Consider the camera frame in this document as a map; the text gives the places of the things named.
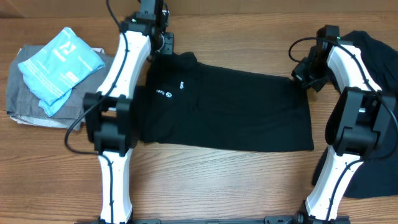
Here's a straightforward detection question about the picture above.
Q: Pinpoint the black polo shirt with logo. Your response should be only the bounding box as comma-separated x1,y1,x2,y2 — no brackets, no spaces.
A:
134,52,314,152

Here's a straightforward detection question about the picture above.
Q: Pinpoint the plain black t-shirt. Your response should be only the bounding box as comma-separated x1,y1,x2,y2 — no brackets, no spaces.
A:
310,30,398,199

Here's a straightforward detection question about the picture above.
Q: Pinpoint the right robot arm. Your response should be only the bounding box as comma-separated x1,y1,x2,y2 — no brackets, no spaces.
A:
282,39,397,223

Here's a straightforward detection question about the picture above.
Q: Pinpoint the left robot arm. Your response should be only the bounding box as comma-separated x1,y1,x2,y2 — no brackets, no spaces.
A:
83,9,174,223

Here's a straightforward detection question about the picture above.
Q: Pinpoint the folded light blue garment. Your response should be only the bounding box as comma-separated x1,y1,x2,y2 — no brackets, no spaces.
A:
17,27,105,117

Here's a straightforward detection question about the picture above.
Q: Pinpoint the white folded cloth underneath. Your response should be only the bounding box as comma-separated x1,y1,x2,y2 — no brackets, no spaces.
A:
9,47,106,129

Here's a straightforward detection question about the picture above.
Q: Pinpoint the folded grey garment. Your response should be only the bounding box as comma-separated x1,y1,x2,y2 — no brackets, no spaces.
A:
6,44,119,131

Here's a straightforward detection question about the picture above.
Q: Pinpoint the brown cardboard barrier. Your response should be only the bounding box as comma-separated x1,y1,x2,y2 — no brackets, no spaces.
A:
1,0,397,18

